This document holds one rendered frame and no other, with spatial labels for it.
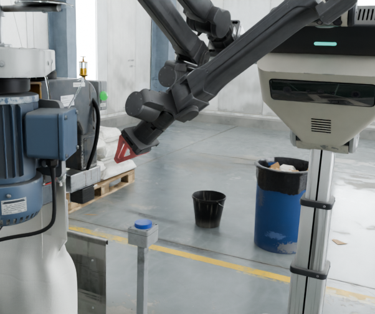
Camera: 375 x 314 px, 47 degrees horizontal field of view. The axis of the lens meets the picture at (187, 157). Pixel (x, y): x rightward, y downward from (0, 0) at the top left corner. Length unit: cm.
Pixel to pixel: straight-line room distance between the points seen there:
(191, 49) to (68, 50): 585
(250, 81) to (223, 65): 841
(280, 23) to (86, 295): 131
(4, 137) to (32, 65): 14
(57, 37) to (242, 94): 409
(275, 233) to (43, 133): 266
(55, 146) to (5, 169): 10
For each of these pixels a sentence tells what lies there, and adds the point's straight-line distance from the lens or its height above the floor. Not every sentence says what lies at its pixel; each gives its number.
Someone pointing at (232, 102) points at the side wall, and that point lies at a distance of 947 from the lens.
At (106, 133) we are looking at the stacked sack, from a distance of 461.
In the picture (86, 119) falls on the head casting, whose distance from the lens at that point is 132.
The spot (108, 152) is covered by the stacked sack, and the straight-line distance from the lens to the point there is 442.
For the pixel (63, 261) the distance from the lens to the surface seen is 139.
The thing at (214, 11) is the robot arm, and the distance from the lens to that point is 120.
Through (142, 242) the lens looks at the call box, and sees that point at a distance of 149.
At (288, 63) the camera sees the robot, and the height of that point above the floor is 140.
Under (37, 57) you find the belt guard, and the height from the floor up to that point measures 140.
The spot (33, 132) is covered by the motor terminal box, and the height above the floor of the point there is 127.
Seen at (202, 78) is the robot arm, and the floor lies 137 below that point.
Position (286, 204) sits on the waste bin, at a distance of 323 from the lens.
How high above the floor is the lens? 141
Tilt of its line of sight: 13 degrees down
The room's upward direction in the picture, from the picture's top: 2 degrees clockwise
